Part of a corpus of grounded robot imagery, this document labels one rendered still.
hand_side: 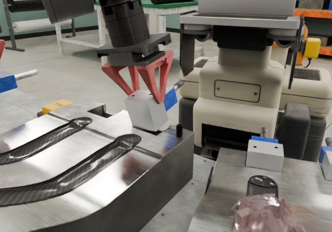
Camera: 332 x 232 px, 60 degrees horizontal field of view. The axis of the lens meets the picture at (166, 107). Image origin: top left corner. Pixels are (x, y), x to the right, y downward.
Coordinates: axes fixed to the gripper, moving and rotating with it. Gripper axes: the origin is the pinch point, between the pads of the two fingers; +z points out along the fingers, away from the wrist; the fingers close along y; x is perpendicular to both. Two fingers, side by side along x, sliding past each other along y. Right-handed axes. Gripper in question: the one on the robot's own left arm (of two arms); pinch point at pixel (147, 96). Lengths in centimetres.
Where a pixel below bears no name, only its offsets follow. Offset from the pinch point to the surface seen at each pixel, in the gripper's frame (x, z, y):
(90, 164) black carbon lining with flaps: -13.5, 3.7, -0.6
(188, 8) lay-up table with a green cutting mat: 291, 30, -176
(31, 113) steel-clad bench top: -0.4, 7.3, -41.6
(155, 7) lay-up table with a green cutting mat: 241, 16, -187
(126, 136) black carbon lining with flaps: -5.7, 4.1, -1.0
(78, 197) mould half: -18.9, 3.1, 3.9
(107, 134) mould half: -7.2, 3.3, -3.5
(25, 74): -4.2, -5.2, -27.4
